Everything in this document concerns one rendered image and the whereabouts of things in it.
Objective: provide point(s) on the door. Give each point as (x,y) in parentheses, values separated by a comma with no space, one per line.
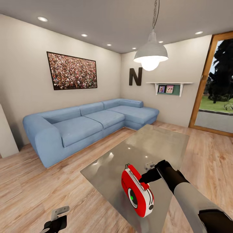
(213,109)

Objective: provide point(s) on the radio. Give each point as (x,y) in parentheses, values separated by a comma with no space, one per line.
(139,194)

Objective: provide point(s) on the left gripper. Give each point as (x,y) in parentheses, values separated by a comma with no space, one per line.
(61,223)

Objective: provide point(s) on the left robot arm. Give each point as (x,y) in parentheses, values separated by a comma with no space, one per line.
(57,223)

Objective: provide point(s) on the picture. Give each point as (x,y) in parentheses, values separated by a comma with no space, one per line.
(162,89)
(69,72)
(169,88)

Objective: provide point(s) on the decorative sign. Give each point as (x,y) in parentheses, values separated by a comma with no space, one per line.
(132,74)

